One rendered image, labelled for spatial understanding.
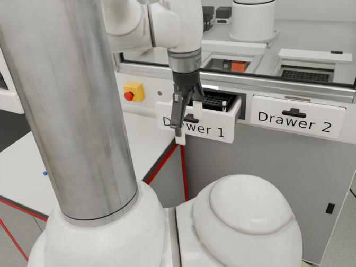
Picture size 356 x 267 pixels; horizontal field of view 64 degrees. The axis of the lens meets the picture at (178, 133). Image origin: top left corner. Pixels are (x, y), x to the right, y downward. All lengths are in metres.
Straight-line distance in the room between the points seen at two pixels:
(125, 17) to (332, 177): 0.91
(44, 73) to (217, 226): 0.26
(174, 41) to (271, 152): 0.64
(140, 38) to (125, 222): 0.46
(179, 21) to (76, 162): 0.48
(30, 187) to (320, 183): 1.05
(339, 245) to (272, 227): 1.46
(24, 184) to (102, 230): 0.79
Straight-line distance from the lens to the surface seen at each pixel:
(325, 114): 1.03
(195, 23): 0.72
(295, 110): 1.01
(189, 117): 0.96
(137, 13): 0.69
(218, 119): 0.95
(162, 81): 1.17
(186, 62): 0.75
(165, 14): 0.71
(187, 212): 0.43
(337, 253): 1.80
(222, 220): 0.38
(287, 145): 1.14
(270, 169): 1.23
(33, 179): 1.13
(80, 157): 0.31
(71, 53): 0.28
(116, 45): 0.72
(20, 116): 1.64
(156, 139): 1.13
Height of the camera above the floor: 1.43
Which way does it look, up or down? 36 degrees down
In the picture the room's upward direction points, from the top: 6 degrees counter-clockwise
